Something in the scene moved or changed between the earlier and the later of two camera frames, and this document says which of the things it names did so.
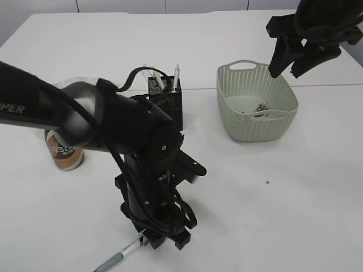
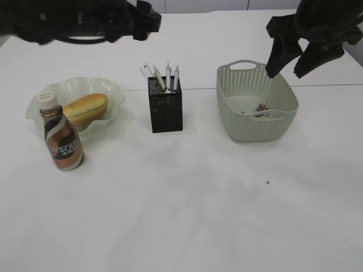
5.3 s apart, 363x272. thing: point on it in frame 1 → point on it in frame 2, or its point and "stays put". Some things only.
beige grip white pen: x=157 y=74 stays put
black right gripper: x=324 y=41 stays put
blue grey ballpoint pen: x=141 y=241 → x=168 y=77
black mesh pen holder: x=169 y=99 stays put
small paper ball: x=260 y=107 stays put
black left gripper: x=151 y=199 → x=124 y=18
